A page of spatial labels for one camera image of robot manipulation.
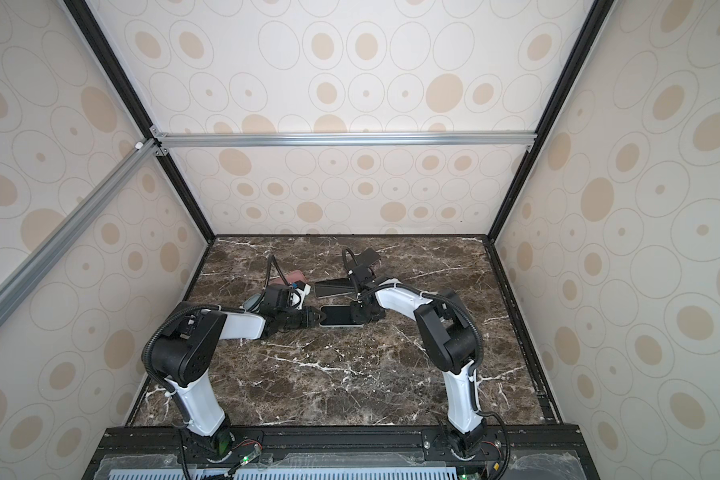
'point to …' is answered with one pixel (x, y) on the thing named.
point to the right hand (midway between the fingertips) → (360, 320)
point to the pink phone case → (291, 277)
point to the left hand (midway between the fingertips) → (331, 313)
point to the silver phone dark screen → (333, 287)
